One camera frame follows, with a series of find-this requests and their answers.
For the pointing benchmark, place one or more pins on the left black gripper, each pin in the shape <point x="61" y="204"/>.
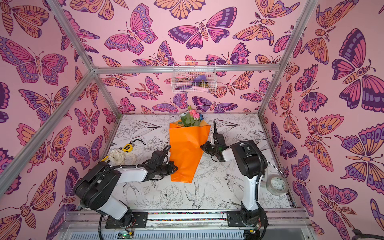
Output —
<point x="171" y="165"/>

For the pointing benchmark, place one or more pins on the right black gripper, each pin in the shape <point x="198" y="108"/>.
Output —
<point x="214" y="145"/>

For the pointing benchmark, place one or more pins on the orange wrapping paper sheet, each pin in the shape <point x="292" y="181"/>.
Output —
<point x="186" y="151"/>

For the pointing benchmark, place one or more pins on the pink fake rose stem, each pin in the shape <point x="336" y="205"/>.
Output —
<point x="195" y="118"/>

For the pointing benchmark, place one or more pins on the white fake flower stem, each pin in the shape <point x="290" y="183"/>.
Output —
<point x="185" y="118"/>

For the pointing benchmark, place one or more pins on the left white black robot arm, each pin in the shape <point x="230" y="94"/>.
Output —
<point x="95" y="190"/>

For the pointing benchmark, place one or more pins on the yellow tape measure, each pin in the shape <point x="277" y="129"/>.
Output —
<point x="128" y="148"/>

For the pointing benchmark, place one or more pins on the white ribbon bundle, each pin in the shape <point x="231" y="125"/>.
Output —
<point x="119" y="157"/>

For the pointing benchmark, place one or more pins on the clear tape roll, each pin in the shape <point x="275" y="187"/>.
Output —
<point x="276" y="185"/>

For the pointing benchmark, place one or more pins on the green circuit board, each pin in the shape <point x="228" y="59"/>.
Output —
<point x="125" y="235"/>

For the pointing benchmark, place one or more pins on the black handled screwdriver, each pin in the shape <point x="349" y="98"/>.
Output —
<point x="271" y="167"/>

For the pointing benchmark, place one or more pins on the white wire wall basket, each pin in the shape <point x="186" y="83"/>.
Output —
<point x="194" y="77"/>

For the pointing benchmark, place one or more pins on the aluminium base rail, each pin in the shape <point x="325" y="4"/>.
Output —
<point x="284" y="224"/>

